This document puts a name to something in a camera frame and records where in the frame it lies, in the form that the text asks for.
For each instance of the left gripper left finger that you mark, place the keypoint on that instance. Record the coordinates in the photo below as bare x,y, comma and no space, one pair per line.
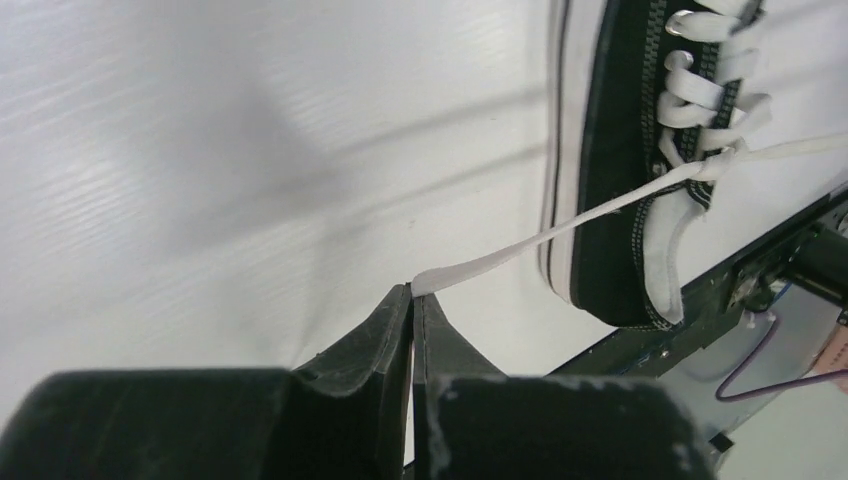
341,415

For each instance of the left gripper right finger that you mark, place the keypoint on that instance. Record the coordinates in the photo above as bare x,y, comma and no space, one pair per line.
472,421

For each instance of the black white canvas sneaker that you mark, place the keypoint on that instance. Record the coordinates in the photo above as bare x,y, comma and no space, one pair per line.
642,87

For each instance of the white shoelace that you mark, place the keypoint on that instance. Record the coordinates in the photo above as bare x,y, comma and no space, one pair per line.
530,242

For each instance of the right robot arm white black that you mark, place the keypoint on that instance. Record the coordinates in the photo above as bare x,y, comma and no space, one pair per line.
820,267

